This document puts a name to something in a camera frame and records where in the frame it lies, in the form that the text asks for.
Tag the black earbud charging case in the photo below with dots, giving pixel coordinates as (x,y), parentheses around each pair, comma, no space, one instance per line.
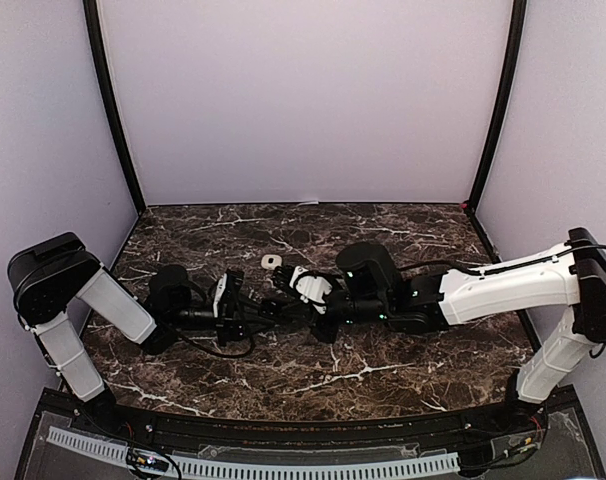
(272,309)

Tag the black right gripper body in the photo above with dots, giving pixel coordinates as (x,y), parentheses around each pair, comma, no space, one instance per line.
(325,333)

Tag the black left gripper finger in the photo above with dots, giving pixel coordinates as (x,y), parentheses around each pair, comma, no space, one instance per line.
(248,306)
(247,330)

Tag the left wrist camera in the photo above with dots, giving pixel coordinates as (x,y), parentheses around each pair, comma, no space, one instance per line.
(224,303)

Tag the grey slotted cable duct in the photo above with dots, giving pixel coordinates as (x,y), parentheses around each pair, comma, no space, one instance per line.
(223,462)

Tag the black frame post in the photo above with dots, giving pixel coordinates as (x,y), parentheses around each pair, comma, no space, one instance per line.
(508,70)
(109,101)

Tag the black frame post left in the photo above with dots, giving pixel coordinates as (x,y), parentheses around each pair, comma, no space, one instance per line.
(109,101)

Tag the black frame post right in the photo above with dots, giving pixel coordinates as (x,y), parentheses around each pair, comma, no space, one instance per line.
(508,70)

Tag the white earbud charging case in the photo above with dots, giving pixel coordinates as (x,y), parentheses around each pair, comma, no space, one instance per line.
(271,261)

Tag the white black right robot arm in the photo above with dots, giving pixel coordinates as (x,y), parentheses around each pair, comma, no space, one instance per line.
(571,274)

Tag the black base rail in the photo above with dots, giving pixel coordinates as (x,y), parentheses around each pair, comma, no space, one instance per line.
(458,428)

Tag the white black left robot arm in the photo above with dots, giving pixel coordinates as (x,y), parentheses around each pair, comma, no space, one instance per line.
(47,278)

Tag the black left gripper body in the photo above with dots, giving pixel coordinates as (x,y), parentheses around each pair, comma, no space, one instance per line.
(225,326)

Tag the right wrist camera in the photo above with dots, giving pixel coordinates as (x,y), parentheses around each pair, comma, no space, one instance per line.
(309,286)

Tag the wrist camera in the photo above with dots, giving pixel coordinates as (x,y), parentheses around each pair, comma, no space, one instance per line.
(224,303)
(309,286)

